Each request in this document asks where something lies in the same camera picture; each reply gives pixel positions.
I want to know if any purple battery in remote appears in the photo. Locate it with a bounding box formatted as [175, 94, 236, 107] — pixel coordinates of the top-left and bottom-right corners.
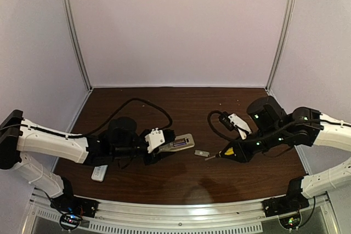
[173, 139, 188, 147]

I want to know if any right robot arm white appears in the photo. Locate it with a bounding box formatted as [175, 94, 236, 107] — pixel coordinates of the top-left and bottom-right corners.
[216, 96, 350, 199]

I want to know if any aluminium frame post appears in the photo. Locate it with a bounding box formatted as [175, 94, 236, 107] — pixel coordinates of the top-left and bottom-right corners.
[63, 0, 93, 91]
[265, 0, 296, 94]

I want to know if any left aluminium frame post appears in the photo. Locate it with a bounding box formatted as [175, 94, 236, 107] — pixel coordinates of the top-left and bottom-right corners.
[63, 0, 93, 91]

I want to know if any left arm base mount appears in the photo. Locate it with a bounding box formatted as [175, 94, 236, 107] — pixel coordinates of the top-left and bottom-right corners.
[49, 196, 99, 218]

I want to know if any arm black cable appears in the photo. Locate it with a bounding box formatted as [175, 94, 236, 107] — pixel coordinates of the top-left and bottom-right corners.
[0, 97, 173, 141]
[207, 111, 351, 144]

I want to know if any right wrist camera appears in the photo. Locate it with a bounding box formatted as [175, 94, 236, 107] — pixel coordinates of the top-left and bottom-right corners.
[218, 111, 252, 140]

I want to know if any grey remote control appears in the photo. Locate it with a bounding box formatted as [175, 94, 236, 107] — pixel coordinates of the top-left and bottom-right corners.
[158, 134, 195, 153]

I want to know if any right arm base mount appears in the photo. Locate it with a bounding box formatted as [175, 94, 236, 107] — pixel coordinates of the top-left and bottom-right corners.
[262, 194, 309, 218]

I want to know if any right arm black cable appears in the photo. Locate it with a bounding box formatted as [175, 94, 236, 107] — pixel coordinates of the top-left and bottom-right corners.
[207, 111, 351, 144]

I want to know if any aluminium front rail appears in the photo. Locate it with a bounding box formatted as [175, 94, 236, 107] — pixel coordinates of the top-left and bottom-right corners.
[27, 199, 335, 234]

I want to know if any grey battery cover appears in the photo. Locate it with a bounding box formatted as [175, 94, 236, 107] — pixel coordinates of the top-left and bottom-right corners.
[194, 150, 210, 158]

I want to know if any yellow handled screwdriver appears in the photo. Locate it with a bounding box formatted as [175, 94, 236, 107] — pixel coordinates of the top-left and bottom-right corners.
[205, 148, 236, 161]

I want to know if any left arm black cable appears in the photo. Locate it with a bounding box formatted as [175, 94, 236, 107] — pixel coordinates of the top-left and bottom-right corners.
[0, 97, 173, 141]

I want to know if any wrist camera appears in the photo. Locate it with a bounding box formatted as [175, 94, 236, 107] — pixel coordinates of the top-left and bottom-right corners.
[145, 128, 176, 153]
[218, 111, 252, 140]

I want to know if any white remote control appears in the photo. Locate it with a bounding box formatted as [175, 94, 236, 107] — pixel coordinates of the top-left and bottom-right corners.
[91, 165, 108, 182]

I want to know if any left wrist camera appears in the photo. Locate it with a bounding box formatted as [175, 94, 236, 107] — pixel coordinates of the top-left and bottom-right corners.
[145, 128, 176, 153]

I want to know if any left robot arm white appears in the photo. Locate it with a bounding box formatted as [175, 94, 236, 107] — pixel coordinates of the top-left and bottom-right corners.
[1, 110, 176, 199]

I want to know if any right aluminium frame post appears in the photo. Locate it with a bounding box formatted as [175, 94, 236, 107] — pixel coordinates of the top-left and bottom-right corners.
[265, 0, 296, 94]

